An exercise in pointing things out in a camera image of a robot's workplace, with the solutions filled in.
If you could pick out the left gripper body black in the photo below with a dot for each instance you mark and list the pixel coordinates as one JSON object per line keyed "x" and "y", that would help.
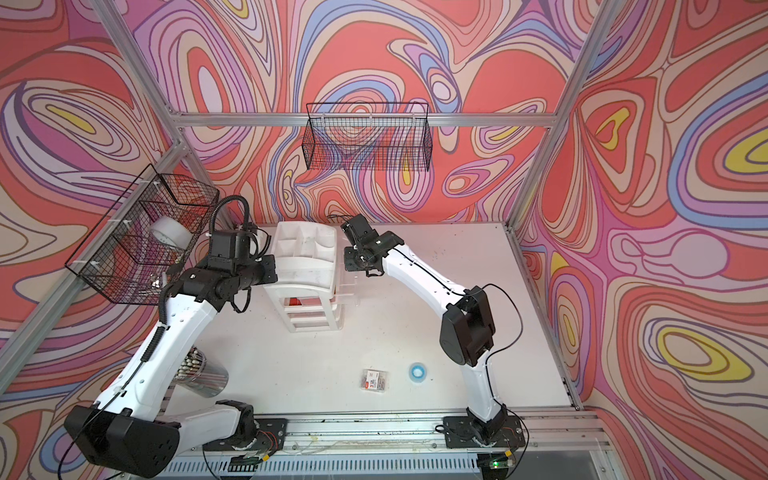
{"x": 264, "y": 271}

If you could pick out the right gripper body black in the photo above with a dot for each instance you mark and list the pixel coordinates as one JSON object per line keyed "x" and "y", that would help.
{"x": 353, "y": 260}

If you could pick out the white plastic drawer organizer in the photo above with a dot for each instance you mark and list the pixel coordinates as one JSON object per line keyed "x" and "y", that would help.
{"x": 306, "y": 259}

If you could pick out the clear plastic drawer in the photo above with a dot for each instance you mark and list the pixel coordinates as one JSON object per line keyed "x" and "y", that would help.
{"x": 346, "y": 289}

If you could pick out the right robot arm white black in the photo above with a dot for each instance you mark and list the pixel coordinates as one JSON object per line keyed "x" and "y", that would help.
{"x": 467, "y": 326}

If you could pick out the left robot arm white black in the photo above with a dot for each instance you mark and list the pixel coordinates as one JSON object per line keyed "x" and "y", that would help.
{"x": 122, "y": 429}

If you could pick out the white tape roll in basket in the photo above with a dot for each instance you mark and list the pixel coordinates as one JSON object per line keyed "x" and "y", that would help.
{"x": 171, "y": 233}

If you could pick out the metal cup with pens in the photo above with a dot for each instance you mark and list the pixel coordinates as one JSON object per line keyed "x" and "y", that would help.
{"x": 201, "y": 375}

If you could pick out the blue tape roll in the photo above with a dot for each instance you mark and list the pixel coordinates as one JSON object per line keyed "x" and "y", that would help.
{"x": 418, "y": 373}

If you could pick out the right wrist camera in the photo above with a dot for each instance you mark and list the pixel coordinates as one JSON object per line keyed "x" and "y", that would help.
{"x": 357, "y": 227}

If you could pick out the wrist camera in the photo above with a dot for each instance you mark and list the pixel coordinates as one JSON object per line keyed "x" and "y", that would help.
{"x": 233, "y": 245}
{"x": 357, "y": 227}

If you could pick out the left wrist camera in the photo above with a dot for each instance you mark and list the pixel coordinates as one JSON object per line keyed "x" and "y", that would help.
{"x": 233, "y": 245}

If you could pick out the black wire basket left wall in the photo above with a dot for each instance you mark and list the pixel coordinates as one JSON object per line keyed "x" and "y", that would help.
{"x": 120, "y": 259}

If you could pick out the black wire basket wall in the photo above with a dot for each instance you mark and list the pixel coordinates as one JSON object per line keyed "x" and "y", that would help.
{"x": 368, "y": 136}
{"x": 120, "y": 259}

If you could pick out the black wire basket back wall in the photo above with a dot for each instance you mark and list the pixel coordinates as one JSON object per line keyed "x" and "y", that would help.
{"x": 368, "y": 136}

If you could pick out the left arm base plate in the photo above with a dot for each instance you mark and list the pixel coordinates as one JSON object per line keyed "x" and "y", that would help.
{"x": 268, "y": 435}

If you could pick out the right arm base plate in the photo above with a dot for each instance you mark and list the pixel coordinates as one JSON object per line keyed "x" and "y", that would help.
{"x": 466, "y": 432}

